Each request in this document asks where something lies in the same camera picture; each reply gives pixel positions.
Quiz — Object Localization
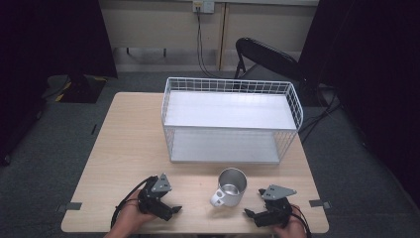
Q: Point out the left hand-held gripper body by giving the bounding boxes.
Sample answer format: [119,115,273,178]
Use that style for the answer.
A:
[137,173,174,222]

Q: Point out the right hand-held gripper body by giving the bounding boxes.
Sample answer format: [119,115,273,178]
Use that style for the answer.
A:
[254,183,298,228]

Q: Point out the metal mug with white handle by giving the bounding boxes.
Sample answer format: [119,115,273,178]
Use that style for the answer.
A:
[209,167,249,208]

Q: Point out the white wire shelf rack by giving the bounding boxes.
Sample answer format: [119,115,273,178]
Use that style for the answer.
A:
[160,76,304,165]

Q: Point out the person's right hand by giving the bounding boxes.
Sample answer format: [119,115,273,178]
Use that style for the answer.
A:
[271,203,307,238]

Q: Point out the person's left hand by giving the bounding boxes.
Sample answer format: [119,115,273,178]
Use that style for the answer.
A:
[116,188,158,233]

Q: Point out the grey tape strip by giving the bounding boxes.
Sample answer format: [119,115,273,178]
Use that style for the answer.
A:
[54,201,83,213]
[308,198,333,210]

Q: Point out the black folding chair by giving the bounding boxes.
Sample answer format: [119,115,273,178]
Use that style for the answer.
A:
[233,37,306,91]

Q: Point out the dark stand base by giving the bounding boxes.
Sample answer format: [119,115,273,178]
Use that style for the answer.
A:
[41,72,109,104]

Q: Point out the black curtain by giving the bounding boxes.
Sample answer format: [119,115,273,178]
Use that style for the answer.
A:
[296,0,420,210]
[0,0,119,167]

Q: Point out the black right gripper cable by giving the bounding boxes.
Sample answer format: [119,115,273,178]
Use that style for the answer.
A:
[289,203,313,238]

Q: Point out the black floor cables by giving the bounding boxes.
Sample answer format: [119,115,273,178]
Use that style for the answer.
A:
[297,83,344,144]

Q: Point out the black wall cable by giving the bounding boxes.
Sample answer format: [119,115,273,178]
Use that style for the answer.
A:
[196,9,229,80]

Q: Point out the white wall socket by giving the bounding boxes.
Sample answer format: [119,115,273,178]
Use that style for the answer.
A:
[192,0,216,15]

